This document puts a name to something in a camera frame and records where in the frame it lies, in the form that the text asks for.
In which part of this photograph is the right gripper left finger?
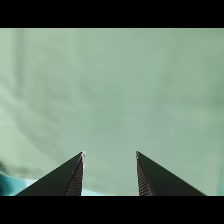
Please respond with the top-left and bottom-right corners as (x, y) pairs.
(15, 151), (87, 197)

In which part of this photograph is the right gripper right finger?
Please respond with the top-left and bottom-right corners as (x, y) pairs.
(135, 150), (206, 197)

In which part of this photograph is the pale green garment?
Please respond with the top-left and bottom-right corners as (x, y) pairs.
(0, 27), (224, 197)

